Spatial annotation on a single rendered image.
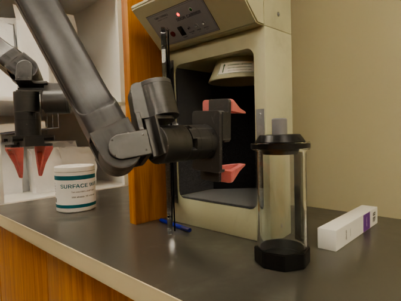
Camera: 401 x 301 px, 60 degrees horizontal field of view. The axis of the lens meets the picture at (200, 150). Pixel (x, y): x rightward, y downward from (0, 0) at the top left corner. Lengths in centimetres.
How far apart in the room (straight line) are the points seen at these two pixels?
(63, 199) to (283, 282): 80
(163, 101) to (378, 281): 45
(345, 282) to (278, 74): 44
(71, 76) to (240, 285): 41
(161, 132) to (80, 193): 73
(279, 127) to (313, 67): 58
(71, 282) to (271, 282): 52
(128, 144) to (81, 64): 14
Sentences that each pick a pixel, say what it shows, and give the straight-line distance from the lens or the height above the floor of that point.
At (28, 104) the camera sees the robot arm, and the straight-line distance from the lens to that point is 91.
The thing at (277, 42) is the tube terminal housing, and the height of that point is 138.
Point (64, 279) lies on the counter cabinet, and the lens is 100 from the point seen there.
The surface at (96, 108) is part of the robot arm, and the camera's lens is 50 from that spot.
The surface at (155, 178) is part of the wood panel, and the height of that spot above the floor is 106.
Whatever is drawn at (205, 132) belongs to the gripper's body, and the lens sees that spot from 55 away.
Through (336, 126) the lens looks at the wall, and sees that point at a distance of 116.
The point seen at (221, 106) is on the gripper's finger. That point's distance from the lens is 59.
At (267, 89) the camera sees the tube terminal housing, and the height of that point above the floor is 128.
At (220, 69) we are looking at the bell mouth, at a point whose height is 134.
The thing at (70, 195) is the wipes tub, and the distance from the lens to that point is 121.
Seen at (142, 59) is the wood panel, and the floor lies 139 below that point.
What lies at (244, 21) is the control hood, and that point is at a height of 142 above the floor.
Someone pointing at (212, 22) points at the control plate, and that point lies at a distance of 83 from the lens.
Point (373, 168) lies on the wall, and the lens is 113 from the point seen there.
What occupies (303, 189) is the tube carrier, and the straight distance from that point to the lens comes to 65.
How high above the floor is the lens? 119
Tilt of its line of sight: 3 degrees down
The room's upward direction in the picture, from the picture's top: 2 degrees counter-clockwise
